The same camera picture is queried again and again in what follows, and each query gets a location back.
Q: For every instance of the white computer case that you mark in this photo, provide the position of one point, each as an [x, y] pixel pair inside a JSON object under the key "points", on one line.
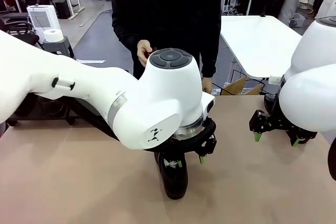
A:
{"points": [[229, 1]]}

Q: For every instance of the white paper roll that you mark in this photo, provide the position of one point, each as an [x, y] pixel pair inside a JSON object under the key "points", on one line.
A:
{"points": [[53, 35]]}

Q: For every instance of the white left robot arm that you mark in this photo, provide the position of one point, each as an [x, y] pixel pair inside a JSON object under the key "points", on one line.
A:
{"points": [[78, 90]]}

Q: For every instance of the white dehumidifier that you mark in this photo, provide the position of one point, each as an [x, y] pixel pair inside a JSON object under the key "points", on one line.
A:
{"points": [[42, 19]]}

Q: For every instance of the person's right hand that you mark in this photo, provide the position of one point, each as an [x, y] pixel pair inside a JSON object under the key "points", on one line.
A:
{"points": [[143, 51]]}

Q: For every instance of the brown cardboard box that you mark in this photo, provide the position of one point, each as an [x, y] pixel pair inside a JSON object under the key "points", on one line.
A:
{"points": [[236, 87]]}

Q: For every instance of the black shoe stand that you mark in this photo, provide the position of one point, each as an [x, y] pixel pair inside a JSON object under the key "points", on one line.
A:
{"points": [[52, 108], [92, 119]]}

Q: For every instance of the person's right forearm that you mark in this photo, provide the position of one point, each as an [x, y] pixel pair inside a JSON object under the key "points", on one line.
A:
{"points": [[126, 35]]}

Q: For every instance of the white table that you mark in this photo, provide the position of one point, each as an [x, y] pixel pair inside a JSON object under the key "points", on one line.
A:
{"points": [[260, 40]]}

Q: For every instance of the black computer tower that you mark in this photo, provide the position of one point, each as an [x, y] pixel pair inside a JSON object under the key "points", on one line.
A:
{"points": [[62, 9]]}

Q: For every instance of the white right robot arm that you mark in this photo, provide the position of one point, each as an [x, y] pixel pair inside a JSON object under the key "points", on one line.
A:
{"points": [[309, 98]]}

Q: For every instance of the white paper stuffing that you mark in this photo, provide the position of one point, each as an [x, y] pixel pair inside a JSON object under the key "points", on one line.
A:
{"points": [[171, 164]]}

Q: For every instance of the person's left forearm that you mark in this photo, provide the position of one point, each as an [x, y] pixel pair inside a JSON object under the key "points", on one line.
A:
{"points": [[211, 58]]}

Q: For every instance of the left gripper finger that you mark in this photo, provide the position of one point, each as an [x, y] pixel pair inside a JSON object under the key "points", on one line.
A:
{"points": [[180, 163], [208, 145]]}

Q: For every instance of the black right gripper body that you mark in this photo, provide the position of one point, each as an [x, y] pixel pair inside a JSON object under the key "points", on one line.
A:
{"points": [[275, 123]]}

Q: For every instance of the grey storage bin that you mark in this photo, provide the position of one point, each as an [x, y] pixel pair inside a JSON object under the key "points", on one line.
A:
{"points": [[298, 20]]}

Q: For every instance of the person in black hoodie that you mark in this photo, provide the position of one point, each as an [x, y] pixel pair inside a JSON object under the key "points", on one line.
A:
{"points": [[168, 11]]}

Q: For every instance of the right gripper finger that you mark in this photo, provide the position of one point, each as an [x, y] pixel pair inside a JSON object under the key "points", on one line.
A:
{"points": [[258, 124], [299, 134]]}

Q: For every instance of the person's left hand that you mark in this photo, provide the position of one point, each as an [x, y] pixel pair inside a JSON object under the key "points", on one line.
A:
{"points": [[207, 85]]}

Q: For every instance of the black leather side-buckle shoe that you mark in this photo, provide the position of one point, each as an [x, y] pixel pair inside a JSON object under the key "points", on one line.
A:
{"points": [[174, 184]]}

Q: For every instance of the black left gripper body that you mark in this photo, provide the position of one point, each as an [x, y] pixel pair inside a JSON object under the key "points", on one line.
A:
{"points": [[183, 155]]}

